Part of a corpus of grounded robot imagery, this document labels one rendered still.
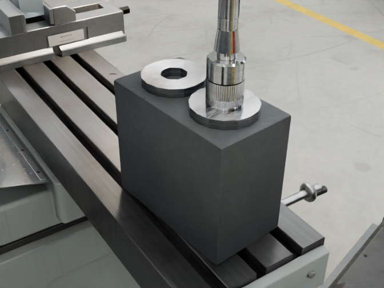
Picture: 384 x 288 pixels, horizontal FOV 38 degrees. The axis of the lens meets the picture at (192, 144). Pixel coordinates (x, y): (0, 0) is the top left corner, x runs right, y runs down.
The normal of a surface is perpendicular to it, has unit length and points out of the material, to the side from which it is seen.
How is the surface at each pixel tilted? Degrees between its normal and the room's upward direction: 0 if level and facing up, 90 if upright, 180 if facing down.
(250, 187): 90
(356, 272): 0
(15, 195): 0
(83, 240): 90
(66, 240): 90
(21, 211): 90
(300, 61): 0
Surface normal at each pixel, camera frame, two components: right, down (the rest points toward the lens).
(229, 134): 0.01, -0.83
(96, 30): 0.54, 0.47
